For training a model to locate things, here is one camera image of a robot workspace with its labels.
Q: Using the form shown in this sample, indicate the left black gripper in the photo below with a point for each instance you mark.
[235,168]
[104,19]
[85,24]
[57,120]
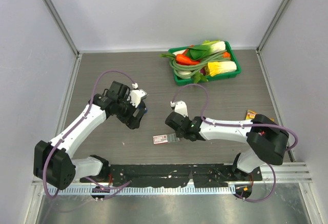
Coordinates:
[130,121]

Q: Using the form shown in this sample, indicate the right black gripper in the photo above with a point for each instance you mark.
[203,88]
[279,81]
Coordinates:
[179,134]

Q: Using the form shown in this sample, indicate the blue stapler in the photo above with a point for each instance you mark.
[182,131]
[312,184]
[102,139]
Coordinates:
[145,110]

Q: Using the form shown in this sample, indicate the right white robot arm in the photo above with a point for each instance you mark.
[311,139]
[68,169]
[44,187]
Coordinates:
[267,141]

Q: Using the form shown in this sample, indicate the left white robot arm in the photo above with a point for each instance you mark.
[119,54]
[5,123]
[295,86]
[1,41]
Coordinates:
[53,160]

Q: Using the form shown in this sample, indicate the green plastic tray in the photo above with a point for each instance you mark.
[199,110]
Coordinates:
[201,76]

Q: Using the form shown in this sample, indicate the toy white radish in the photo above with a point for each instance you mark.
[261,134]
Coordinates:
[184,74]

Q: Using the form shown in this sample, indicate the toy green long beans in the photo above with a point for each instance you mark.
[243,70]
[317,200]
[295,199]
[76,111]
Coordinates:
[220,56]

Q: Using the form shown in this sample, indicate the toy napa cabbage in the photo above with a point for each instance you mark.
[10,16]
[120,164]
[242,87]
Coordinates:
[216,68]

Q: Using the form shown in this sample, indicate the colourful candy bag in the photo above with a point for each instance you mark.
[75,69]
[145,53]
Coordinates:
[250,114]

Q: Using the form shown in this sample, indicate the toy orange carrot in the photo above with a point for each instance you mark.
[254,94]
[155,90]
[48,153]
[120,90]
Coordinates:
[185,60]

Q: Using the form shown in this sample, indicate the toy bok choy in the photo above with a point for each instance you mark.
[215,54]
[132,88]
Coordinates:
[206,49]

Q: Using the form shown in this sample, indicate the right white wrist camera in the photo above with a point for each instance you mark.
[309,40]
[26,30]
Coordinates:
[179,107]

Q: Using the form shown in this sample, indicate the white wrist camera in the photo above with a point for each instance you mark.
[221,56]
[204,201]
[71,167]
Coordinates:
[179,107]
[136,95]

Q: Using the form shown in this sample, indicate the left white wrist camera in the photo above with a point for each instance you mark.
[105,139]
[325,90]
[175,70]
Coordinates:
[136,95]

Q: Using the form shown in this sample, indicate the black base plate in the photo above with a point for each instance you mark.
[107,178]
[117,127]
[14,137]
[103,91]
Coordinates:
[178,175]

